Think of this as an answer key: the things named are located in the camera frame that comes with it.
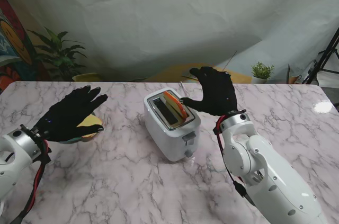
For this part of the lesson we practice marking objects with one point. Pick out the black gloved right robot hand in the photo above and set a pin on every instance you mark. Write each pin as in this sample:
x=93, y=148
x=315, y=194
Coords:
x=217, y=91

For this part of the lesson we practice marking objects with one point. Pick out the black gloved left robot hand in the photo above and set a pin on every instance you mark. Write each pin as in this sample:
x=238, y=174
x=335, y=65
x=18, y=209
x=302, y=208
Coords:
x=69, y=112

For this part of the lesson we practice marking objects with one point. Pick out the yellow toast slice orange crust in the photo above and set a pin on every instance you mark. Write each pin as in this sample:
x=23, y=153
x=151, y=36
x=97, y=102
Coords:
x=174, y=102
x=91, y=120

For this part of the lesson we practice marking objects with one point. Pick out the white two-slot toaster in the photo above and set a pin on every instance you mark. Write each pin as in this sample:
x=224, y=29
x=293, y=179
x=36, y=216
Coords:
x=169, y=142

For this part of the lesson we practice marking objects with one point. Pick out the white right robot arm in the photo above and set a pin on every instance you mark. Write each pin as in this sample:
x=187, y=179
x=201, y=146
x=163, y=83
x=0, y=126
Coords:
x=265, y=160

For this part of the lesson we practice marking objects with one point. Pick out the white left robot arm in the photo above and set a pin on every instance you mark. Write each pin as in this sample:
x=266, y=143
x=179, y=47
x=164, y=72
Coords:
x=13, y=150

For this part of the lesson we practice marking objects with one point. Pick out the open silver laptop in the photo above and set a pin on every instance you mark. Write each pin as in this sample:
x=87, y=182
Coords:
x=230, y=59

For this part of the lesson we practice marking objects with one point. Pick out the yellow chair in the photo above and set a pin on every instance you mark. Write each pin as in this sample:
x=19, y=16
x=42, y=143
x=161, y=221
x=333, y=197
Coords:
x=86, y=77

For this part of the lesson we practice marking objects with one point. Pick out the small potted green plant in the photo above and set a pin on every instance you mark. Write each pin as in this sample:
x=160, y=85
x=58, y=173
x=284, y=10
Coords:
x=261, y=72

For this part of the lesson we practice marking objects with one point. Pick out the yellow desk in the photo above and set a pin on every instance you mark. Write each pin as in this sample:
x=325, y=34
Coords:
x=172, y=71

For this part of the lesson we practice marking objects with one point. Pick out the large leafy green plant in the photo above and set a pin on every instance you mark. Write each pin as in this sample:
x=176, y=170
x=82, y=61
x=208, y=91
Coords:
x=61, y=54

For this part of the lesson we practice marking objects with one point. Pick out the orange mug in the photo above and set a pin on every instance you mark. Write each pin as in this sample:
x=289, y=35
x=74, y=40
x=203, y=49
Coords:
x=294, y=79

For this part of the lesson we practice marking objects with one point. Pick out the colourful mural banner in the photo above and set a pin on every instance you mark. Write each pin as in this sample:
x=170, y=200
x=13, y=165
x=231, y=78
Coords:
x=10, y=41

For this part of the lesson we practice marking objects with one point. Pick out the white wrinkled backdrop cloth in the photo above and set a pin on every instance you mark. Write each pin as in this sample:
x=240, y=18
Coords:
x=159, y=9

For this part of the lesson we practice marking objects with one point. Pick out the black tripod stand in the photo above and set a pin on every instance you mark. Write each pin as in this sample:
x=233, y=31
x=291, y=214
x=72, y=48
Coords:
x=324, y=57

